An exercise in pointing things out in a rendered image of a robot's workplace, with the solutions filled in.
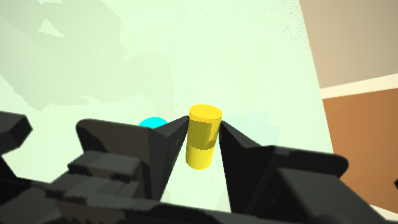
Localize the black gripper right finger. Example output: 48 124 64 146
218 120 349 215

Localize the yellow cylinder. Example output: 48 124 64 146
185 104 223 170

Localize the cyan circle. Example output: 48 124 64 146
139 117 168 128

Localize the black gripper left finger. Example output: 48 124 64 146
75 115 189 201

